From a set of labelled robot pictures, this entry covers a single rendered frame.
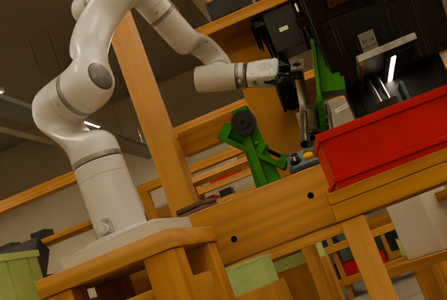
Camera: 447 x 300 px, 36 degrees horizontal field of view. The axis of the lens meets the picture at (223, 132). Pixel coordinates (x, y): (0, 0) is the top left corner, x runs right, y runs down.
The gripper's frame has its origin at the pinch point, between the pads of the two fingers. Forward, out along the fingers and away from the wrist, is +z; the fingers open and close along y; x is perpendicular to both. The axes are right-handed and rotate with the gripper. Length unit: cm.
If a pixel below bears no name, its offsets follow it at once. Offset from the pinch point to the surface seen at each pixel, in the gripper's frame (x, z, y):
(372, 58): -17.5, 21.5, -24.3
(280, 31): -2.0, -5.1, 22.3
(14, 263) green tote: 4, -69, -71
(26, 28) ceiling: 264, -372, 569
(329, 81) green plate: -4.2, 10.1, -13.3
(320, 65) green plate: -7.5, 8.0, -9.7
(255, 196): 2, -10, -54
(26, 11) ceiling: 230, -352, 546
